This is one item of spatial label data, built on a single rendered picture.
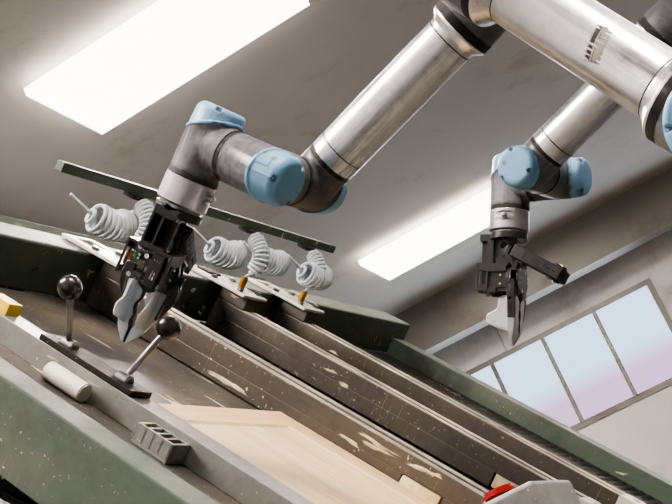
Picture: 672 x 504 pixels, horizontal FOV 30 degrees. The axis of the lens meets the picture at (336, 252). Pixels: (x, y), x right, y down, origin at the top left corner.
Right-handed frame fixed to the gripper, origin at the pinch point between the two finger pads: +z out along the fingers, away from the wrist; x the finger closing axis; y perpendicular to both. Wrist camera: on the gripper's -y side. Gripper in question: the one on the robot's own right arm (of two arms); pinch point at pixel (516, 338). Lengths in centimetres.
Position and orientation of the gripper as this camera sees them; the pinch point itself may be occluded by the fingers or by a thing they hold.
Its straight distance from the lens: 235.4
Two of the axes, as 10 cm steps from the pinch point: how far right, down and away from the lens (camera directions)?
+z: -0.6, 9.8, -1.9
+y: -9.2, 0.2, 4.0
